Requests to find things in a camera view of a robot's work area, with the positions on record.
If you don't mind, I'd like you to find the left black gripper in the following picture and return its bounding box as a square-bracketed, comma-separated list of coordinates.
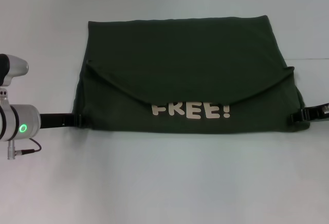
[40, 113, 83, 129]

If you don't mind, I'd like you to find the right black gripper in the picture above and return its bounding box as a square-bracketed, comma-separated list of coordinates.
[290, 101, 329, 125]

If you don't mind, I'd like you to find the dark green shirt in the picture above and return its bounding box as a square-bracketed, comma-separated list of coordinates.
[72, 14, 312, 134]

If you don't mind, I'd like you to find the left arm cable with plug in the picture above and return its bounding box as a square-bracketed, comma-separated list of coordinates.
[7, 138, 43, 161]

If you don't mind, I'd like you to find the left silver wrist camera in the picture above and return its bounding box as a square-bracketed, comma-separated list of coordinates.
[0, 53, 30, 104]

